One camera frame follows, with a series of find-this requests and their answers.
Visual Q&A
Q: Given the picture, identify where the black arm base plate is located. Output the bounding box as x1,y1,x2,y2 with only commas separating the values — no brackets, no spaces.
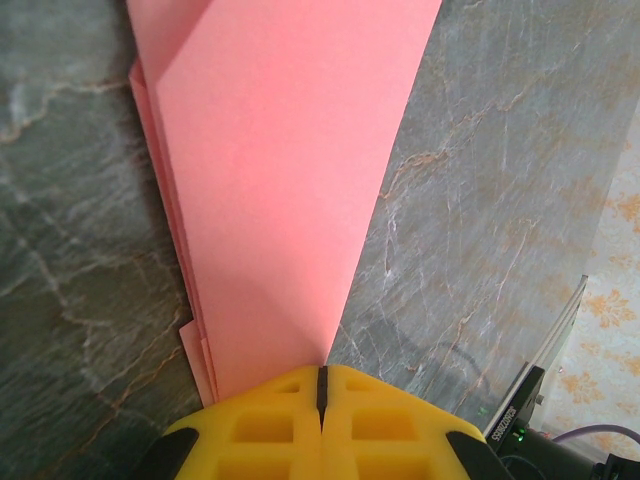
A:
517,365,547,429

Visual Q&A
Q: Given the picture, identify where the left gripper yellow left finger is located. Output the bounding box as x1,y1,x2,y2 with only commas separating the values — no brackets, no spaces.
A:
134,365,321,480

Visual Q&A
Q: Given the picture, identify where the pink paper sheet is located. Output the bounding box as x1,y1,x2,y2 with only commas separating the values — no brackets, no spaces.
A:
124,0,444,406

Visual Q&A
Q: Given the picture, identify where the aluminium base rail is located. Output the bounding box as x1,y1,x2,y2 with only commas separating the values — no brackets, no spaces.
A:
509,273,590,401

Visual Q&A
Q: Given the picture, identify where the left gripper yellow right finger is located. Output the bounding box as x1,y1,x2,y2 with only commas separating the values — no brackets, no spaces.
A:
322,366,516,480

